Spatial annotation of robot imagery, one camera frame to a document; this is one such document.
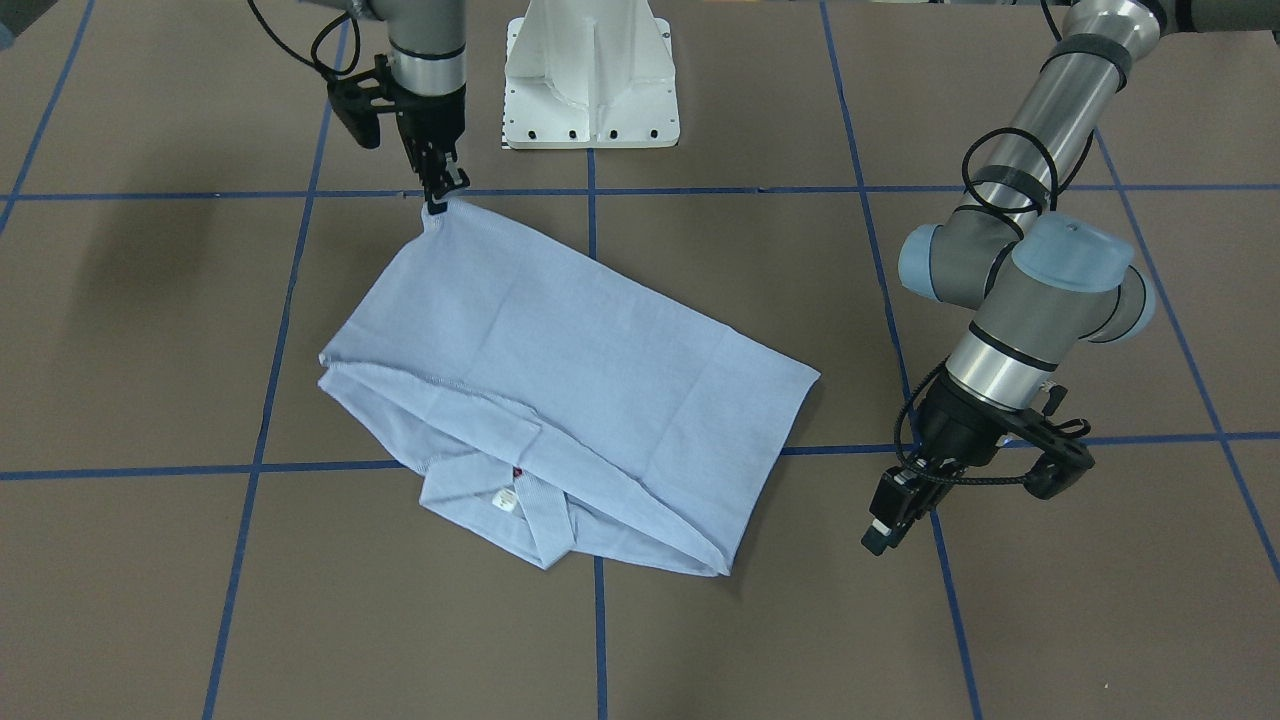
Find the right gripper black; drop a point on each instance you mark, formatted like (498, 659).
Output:
(430, 115)

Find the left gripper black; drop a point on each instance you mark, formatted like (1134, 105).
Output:
(955, 428)

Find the light blue striped shirt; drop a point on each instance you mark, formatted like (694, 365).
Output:
(553, 406)

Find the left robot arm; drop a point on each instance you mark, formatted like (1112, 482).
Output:
(1037, 280)

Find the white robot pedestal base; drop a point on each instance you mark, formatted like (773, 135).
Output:
(590, 75)

